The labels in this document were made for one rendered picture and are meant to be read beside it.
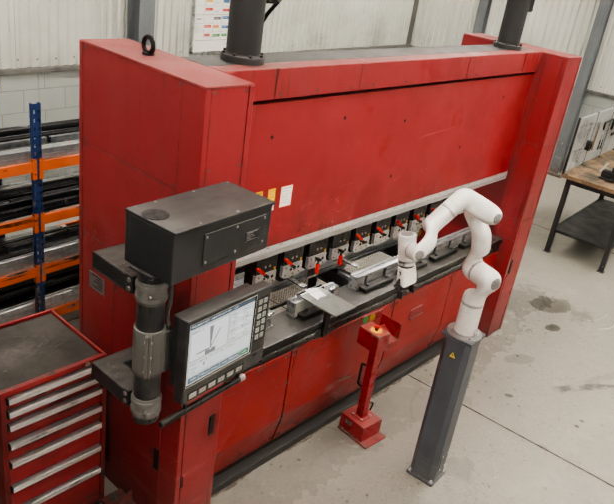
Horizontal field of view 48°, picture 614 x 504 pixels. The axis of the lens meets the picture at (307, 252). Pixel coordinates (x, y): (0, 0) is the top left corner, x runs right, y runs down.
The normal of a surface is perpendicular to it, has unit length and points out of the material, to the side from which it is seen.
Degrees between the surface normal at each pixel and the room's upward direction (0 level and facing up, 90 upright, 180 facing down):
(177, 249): 90
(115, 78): 90
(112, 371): 0
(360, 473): 0
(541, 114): 90
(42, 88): 90
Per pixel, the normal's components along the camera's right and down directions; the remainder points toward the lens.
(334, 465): 0.14, -0.90
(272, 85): 0.73, 0.38
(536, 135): -0.67, 0.23
